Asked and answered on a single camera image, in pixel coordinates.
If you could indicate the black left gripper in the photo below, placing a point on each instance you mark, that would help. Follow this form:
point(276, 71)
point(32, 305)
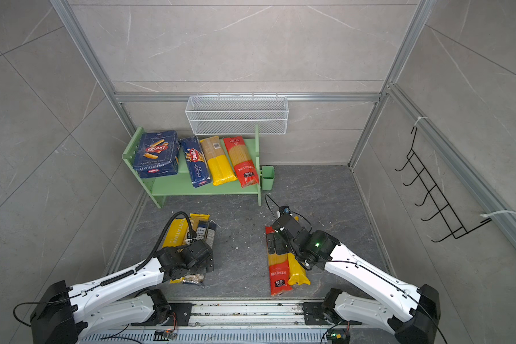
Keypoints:
point(207, 266)

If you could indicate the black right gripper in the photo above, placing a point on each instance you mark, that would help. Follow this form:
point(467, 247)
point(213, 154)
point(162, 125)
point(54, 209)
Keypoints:
point(279, 247)

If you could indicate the clear grey spaghetti package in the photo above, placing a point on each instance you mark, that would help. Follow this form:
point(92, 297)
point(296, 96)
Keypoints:
point(198, 278)

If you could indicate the yellow Pastatime spaghetti package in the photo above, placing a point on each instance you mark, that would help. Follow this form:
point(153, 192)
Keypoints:
point(200, 223)

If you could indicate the red spaghetti package top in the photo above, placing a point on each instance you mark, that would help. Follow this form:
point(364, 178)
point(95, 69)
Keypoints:
point(242, 162)

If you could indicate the yellow brown spaghetti package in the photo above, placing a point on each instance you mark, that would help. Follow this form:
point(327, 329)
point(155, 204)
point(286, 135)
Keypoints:
point(219, 167)

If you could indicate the blue Barilla spaghetti package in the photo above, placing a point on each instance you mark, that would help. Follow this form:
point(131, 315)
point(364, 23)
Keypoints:
point(195, 161)

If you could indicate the blue Barilla pasta box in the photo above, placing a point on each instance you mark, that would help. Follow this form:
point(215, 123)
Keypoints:
point(157, 155)

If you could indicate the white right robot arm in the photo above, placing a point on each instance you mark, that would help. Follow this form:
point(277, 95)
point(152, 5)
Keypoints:
point(408, 312)

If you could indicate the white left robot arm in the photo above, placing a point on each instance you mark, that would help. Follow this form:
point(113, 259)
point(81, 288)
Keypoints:
point(129, 297)

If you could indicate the red spaghetti package floor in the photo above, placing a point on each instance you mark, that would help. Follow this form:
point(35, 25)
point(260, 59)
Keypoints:
point(279, 270)

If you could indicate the green plastic cup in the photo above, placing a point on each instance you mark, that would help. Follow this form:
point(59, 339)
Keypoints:
point(267, 177)

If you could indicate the green metal shelf rack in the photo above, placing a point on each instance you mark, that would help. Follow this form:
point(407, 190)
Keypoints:
point(180, 184)

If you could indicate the white wire mesh basket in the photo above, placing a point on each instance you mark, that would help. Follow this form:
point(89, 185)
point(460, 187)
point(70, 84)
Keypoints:
point(243, 115)

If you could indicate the black wire hook rack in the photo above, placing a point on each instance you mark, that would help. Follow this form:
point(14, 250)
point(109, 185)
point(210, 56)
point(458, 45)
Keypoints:
point(434, 195)

